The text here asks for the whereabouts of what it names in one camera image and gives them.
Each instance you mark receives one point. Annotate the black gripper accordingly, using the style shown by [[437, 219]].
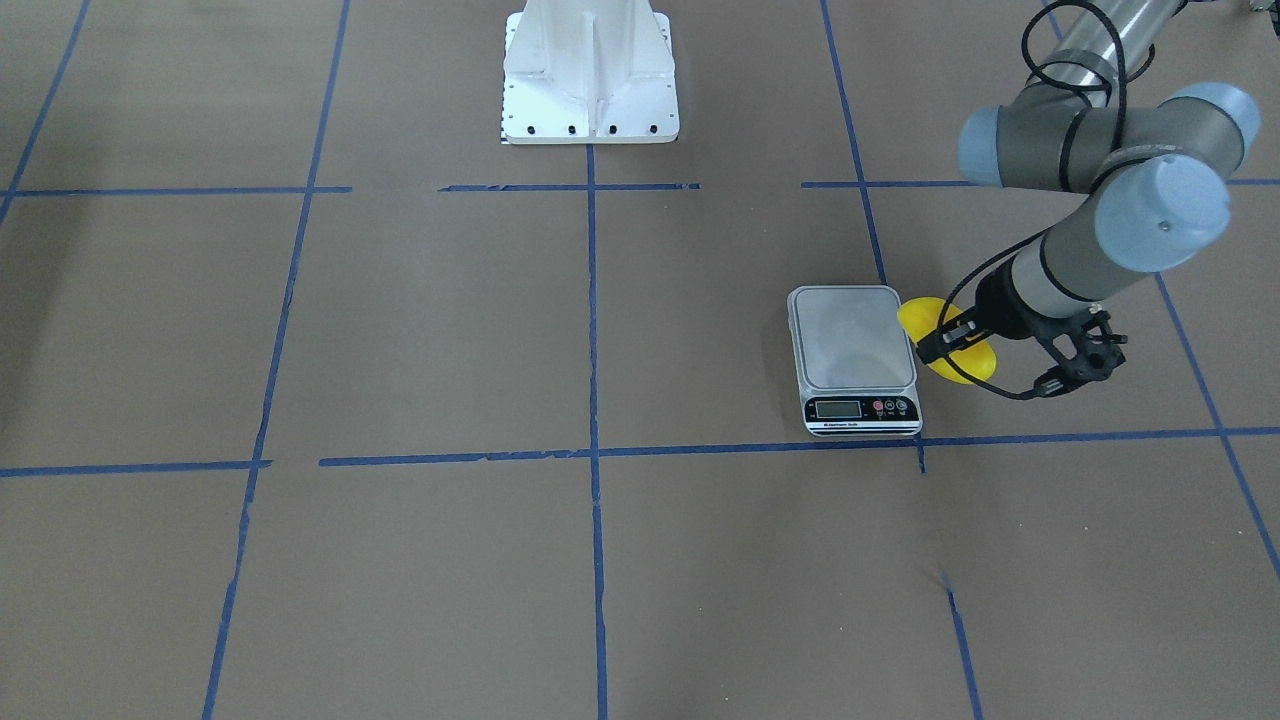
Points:
[[991, 308]]

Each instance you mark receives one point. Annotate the yellow mango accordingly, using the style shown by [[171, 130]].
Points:
[[921, 317]]

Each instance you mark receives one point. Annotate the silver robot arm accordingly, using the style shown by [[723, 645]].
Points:
[[1153, 182]]

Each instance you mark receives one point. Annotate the silver digital kitchen scale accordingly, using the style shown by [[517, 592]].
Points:
[[855, 366]]

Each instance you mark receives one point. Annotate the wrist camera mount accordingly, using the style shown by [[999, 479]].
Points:
[[1084, 349]]

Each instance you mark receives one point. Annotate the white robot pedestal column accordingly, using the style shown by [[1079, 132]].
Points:
[[589, 72]]

